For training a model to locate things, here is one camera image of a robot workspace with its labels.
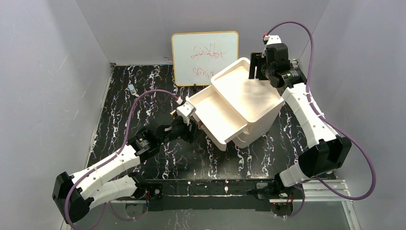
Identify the white top drawer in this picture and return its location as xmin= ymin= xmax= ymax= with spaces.
xmin=186 ymin=86 xmax=248 ymax=151

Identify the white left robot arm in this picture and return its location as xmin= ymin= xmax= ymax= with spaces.
xmin=52 ymin=116 xmax=203 ymax=223

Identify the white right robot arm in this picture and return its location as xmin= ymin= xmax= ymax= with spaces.
xmin=248 ymin=43 xmax=352 ymax=194

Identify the white drawer organizer box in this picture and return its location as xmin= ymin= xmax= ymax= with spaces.
xmin=210 ymin=57 xmax=285 ymax=149

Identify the yellow framed whiteboard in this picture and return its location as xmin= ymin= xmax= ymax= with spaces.
xmin=171 ymin=31 xmax=239 ymax=87

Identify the small light blue eraser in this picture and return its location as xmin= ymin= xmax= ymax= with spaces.
xmin=128 ymin=84 xmax=137 ymax=96

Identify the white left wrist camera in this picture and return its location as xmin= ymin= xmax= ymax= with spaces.
xmin=176 ymin=96 xmax=196 ymax=125

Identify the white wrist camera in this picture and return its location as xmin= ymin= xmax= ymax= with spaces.
xmin=263 ymin=34 xmax=281 ymax=46
xmin=176 ymin=96 xmax=196 ymax=125

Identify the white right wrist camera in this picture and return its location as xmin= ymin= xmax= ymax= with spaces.
xmin=263 ymin=34 xmax=281 ymax=46

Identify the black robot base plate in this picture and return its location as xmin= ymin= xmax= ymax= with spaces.
xmin=115 ymin=179 xmax=305 ymax=217

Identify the aluminium rail frame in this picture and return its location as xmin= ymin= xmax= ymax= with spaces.
xmin=259 ymin=180 xmax=361 ymax=230

